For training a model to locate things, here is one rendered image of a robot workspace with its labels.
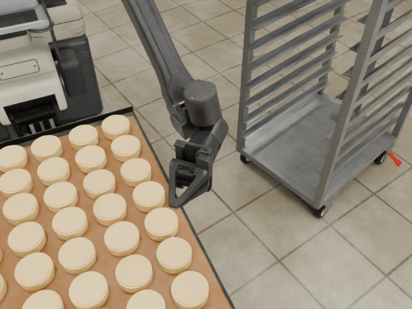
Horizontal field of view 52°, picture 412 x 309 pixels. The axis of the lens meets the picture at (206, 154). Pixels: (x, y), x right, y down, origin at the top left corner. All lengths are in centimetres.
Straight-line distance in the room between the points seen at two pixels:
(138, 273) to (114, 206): 12
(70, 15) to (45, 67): 29
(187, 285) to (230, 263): 119
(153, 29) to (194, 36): 228
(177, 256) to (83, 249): 13
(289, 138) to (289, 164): 17
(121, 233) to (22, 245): 14
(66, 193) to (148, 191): 13
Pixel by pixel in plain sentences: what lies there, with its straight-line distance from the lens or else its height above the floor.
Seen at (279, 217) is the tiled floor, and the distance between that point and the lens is 192.
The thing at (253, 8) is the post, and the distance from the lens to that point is 157.
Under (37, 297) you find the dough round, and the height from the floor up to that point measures 102.
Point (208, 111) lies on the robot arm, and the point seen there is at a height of 108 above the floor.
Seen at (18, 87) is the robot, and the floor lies 73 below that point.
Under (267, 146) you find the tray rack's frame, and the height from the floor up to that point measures 15.
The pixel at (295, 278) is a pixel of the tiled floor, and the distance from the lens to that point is 177.
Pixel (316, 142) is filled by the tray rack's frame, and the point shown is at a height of 15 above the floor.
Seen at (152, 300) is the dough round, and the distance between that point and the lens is 58.
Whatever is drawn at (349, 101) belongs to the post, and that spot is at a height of 69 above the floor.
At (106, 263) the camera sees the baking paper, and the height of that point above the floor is 100.
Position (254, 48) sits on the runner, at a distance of 165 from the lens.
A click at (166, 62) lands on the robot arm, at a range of 80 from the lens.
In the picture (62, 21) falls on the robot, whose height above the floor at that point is 77.
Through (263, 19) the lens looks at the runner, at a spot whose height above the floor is 78.
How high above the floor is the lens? 153
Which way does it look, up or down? 46 degrees down
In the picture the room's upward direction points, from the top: straight up
